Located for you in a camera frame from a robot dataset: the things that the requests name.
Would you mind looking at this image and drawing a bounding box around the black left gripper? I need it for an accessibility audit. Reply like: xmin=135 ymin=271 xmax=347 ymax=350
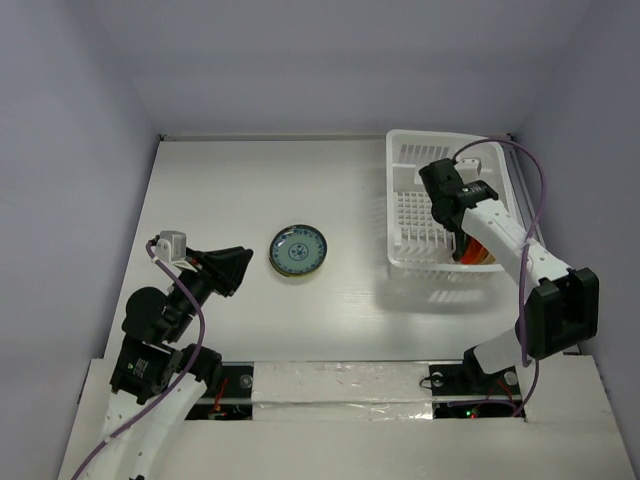
xmin=166 ymin=244 xmax=253 ymax=338

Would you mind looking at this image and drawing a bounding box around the blue white patterned plate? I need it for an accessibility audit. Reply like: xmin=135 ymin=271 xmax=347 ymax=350
xmin=268 ymin=224 xmax=328 ymax=277

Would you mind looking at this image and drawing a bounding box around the orange plate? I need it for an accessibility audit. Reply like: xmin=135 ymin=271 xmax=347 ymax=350
xmin=453 ymin=237 xmax=489 ymax=265

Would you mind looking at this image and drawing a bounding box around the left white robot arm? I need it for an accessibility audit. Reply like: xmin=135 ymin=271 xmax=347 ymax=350
xmin=72 ymin=231 xmax=253 ymax=479

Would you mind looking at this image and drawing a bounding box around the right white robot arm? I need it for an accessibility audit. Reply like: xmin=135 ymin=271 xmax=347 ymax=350
xmin=419 ymin=158 xmax=599 ymax=392

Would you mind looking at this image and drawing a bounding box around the white plastic dish rack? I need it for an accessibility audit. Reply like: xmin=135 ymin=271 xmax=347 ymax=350
xmin=386 ymin=129 xmax=518 ymax=275

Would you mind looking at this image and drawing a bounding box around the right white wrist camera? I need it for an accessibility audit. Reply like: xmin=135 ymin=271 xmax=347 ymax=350
xmin=456 ymin=157 xmax=482 ymax=178

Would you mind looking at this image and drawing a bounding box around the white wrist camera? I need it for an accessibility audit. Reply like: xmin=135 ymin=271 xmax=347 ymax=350
xmin=456 ymin=157 xmax=482 ymax=178
xmin=154 ymin=230 xmax=187 ymax=264

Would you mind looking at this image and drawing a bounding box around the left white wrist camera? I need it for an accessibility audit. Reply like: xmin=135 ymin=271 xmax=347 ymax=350
xmin=154 ymin=230 xmax=187 ymax=264

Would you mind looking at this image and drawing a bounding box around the aluminium rail at right edge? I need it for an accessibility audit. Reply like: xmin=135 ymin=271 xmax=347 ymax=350
xmin=502 ymin=144 xmax=536 ymax=229

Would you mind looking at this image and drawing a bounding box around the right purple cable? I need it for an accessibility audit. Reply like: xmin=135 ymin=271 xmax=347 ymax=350
xmin=452 ymin=138 xmax=549 ymax=369

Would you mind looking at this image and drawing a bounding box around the white foil covered base rail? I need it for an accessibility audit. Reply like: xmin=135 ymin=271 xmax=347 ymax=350
xmin=251 ymin=361 xmax=433 ymax=422

